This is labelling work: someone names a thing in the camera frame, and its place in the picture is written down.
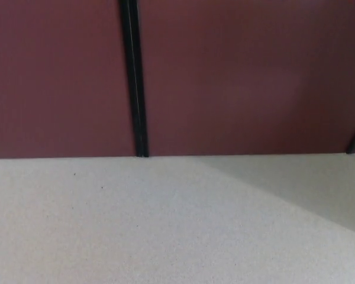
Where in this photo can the plain maroon door leaf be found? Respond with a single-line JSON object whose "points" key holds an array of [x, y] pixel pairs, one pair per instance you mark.
{"points": [[53, 77]]}

